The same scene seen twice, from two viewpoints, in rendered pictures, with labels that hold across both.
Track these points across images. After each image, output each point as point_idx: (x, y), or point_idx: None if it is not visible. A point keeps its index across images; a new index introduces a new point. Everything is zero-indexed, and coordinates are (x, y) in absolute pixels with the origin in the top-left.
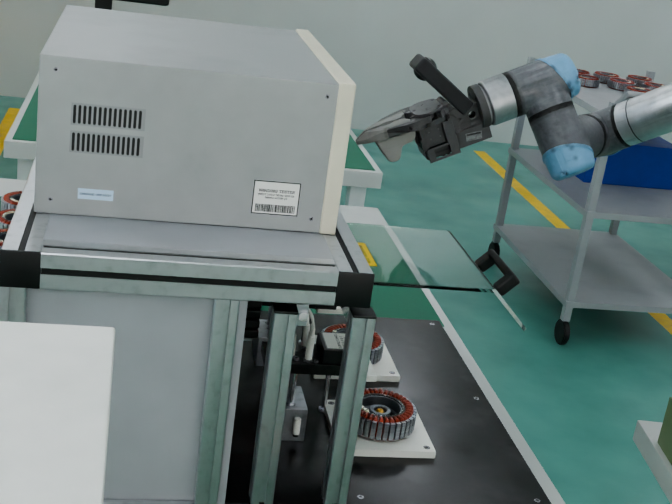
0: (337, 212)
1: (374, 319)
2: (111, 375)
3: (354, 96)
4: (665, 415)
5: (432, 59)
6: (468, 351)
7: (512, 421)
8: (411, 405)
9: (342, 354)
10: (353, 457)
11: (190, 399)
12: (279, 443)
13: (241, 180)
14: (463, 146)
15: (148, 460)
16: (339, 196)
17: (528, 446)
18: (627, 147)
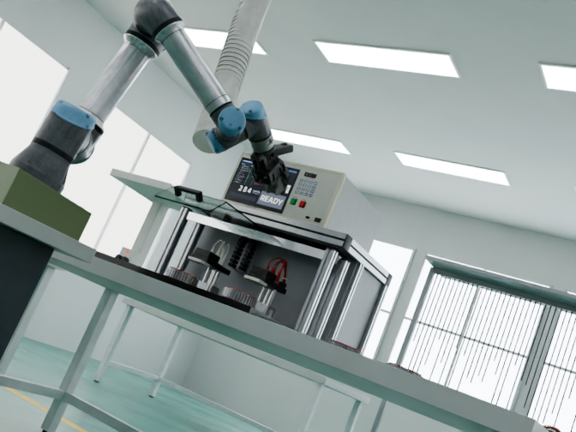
0: (224, 193)
1: (182, 207)
2: (157, 180)
3: (241, 154)
4: (86, 225)
5: (285, 142)
6: (214, 301)
7: (146, 275)
8: (175, 267)
9: (184, 227)
10: (159, 258)
11: None
12: (177, 262)
13: None
14: (255, 168)
15: None
16: (226, 188)
17: (127, 268)
18: (211, 118)
